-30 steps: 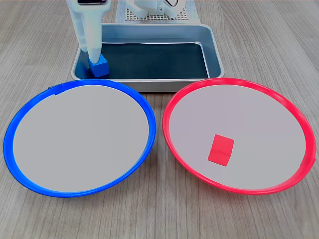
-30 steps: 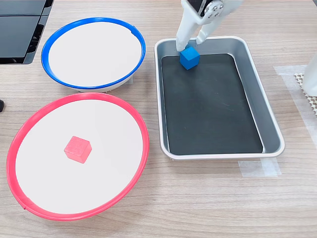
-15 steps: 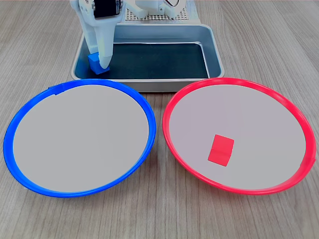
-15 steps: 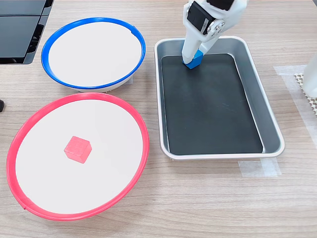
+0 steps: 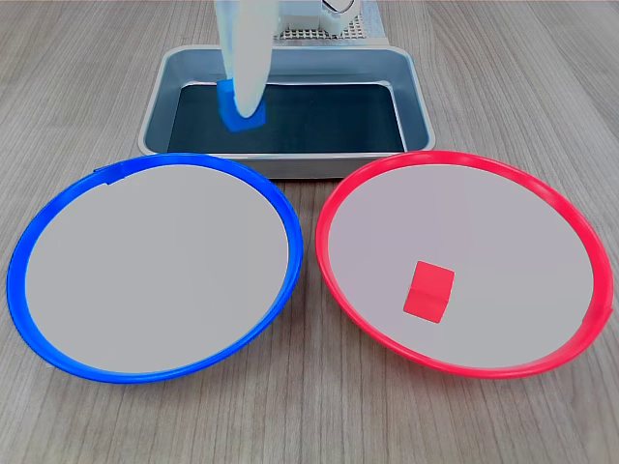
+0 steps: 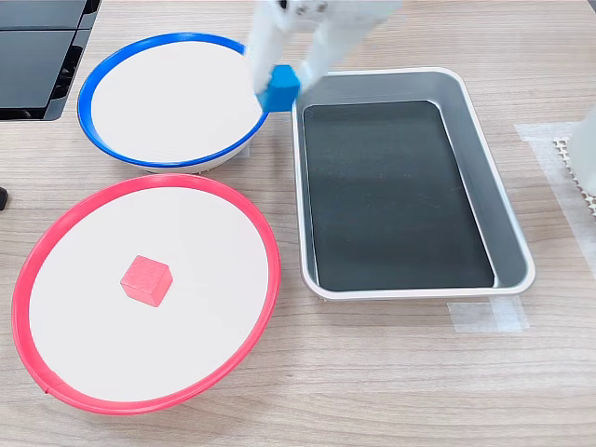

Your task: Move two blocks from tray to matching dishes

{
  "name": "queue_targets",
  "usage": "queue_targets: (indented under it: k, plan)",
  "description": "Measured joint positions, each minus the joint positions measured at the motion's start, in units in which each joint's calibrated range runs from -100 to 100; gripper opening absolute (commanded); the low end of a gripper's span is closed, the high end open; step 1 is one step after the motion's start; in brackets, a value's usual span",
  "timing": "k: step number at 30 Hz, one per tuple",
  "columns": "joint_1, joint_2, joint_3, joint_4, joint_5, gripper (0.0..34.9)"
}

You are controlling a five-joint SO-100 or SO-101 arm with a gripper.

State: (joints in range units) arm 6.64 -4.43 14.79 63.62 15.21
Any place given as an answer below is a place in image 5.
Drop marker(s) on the small blue cube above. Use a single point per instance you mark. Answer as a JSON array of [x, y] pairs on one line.
[[226, 104]]

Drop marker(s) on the small red cube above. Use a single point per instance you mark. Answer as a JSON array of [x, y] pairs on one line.
[[428, 292]]

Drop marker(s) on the black tray mat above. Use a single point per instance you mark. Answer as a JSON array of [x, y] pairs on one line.
[[329, 121]]

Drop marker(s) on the steel tray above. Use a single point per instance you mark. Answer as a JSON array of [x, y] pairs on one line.
[[416, 96]]

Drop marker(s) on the long clear tape strip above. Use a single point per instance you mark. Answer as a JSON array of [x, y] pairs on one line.
[[374, 24]]

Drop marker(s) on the white plate blue rim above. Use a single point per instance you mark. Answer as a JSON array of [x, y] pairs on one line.
[[155, 270]]

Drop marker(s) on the white plate red rim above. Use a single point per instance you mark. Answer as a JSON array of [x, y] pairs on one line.
[[483, 222]]

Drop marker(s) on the pale perforated base plate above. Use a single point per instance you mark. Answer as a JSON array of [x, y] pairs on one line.
[[300, 35]]

